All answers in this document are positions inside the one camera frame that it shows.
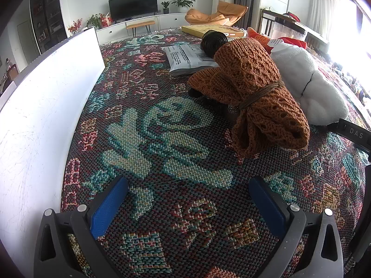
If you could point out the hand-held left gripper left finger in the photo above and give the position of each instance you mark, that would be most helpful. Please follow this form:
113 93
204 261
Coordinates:
107 205

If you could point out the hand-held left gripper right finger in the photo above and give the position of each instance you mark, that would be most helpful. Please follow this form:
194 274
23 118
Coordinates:
266 205

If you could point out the brown knit scarf bundle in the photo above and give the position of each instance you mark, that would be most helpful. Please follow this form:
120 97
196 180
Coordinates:
255 72

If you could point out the white fluffy towel bundle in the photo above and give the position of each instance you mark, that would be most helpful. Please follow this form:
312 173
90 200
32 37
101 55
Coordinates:
313 92

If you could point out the printed woven blanket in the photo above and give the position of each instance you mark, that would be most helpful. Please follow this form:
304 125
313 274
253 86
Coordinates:
174 139

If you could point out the red cloth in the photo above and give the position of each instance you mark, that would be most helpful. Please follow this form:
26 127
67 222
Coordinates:
292 42

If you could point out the white storage box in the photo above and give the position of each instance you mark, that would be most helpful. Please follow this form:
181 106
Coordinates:
43 107

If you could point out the sheer white curtain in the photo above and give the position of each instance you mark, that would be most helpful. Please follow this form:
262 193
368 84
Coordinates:
324 0

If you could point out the orange knit cloth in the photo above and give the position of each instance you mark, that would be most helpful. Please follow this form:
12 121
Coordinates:
256 36

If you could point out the white mailer package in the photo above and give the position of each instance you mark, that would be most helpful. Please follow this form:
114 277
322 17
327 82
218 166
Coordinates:
185 58

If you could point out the black plastic bag roll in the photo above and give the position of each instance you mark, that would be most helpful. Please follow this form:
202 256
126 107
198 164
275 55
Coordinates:
211 43

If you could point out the orange lounge chair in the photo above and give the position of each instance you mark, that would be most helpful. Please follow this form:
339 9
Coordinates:
229 10

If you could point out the red flower arrangement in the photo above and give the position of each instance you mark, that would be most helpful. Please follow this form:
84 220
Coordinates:
74 26

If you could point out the yellow flat box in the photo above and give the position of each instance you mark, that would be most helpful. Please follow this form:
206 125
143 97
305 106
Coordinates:
203 29

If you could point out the wooden bench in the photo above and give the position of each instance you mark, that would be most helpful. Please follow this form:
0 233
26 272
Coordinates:
140 23

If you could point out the bushy green houseplant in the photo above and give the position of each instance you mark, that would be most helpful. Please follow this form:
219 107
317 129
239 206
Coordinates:
94 20

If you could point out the red gift bag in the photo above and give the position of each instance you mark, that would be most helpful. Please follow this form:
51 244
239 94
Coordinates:
105 20

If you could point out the white television cabinet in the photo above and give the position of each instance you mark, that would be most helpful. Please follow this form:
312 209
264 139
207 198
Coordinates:
168 20

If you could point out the dark display cabinet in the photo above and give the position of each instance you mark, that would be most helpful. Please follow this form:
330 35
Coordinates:
46 14

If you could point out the black television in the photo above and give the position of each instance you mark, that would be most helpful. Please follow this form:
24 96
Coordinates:
133 4

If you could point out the small green potted plant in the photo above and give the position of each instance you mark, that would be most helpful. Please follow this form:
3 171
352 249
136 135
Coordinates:
165 5

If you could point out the large green potted plant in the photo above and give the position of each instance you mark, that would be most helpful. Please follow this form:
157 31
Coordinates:
183 1

